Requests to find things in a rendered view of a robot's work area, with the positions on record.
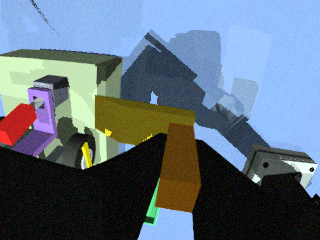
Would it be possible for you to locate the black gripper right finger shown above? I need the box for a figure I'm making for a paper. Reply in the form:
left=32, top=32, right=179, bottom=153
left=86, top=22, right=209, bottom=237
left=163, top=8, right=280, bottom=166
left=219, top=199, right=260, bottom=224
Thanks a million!
left=192, top=139, right=320, bottom=240

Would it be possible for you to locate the pale green ramp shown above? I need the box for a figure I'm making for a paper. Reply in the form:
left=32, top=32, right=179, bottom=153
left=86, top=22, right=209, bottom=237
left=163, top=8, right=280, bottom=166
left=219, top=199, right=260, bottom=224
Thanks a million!
left=0, top=48, right=123, bottom=165

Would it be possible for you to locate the green tray floor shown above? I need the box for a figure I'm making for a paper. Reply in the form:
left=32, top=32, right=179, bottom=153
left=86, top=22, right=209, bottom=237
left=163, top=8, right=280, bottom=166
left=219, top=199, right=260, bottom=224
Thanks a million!
left=147, top=181, right=159, bottom=217

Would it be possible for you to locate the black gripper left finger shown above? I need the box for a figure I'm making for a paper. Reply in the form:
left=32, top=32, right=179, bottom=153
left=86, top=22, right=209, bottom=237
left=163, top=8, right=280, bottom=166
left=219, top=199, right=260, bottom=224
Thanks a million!
left=0, top=133, right=167, bottom=240

